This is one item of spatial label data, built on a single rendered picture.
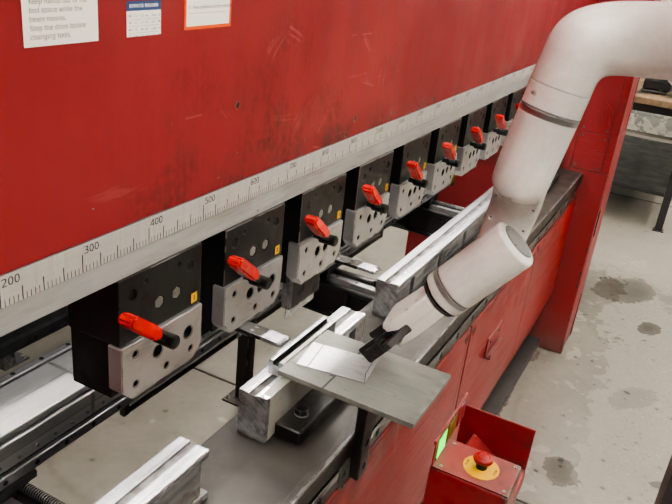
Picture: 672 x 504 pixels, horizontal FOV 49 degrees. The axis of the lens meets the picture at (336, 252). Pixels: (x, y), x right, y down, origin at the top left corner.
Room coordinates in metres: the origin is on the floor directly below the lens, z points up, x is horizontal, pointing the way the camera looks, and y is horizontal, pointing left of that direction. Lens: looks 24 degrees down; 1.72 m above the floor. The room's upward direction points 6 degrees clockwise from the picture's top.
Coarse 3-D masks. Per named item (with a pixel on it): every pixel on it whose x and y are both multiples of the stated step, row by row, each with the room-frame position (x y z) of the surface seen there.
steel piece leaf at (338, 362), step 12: (324, 348) 1.18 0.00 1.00; (336, 348) 1.19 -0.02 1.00; (312, 360) 1.14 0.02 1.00; (324, 360) 1.14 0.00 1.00; (336, 360) 1.14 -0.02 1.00; (348, 360) 1.15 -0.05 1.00; (360, 360) 1.15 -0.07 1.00; (336, 372) 1.11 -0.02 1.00; (348, 372) 1.11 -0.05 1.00; (360, 372) 1.11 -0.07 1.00
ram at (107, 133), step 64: (0, 0) 0.61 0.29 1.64; (128, 0) 0.74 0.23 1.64; (256, 0) 0.94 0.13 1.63; (320, 0) 1.08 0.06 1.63; (384, 0) 1.27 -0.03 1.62; (448, 0) 1.55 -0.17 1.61; (512, 0) 1.98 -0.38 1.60; (576, 0) 2.72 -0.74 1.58; (0, 64) 0.60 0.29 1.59; (64, 64) 0.66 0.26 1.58; (128, 64) 0.74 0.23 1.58; (192, 64) 0.83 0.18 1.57; (256, 64) 0.94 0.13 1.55; (320, 64) 1.10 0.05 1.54; (384, 64) 1.30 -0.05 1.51; (448, 64) 1.61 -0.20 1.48; (512, 64) 2.09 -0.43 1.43; (0, 128) 0.60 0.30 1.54; (64, 128) 0.66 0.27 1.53; (128, 128) 0.74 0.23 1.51; (192, 128) 0.83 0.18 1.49; (256, 128) 0.95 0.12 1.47; (320, 128) 1.11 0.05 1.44; (0, 192) 0.59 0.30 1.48; (64, 192) 0.66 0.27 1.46; (128, 192) 0.73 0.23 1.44; (192, 192) 0.83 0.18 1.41; (0, 256) 0.59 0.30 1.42; (128, 256) 0.73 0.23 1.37; (0, 320) 0.58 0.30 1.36
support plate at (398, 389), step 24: (336, 336) 1.23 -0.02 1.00; (384, 360) 1.17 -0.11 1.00; (408, 360) 1.18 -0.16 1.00; (312, 384) 1.06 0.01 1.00; (336, 384) 1.07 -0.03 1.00; (360, 384) 1.08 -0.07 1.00; (384, 384) 1.09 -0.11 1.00; (408, 384) 1.10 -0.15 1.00; (432, 384) 1.10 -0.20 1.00; (384, 408) 1.02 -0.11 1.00; (408, 408) 1.02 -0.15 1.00
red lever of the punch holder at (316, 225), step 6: (306, 216) 1.05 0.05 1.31; (312, 216) 1.05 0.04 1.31; (306, 222) 1.05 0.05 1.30; (312, 222) 1.04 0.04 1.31; (318, 222) 1.05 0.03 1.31; (312, 228) 1.06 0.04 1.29; (318, 228) 1.05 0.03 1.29; (324, 228) 1.07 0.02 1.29; (318, 234) 1.07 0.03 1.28; (324, 234) 1.07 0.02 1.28; (330, 234) 1.11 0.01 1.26; (318, 240) 1.10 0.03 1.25; (324, 240) 1.10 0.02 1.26; (330, 240) 1.10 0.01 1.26; (336, 240) 1.10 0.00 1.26
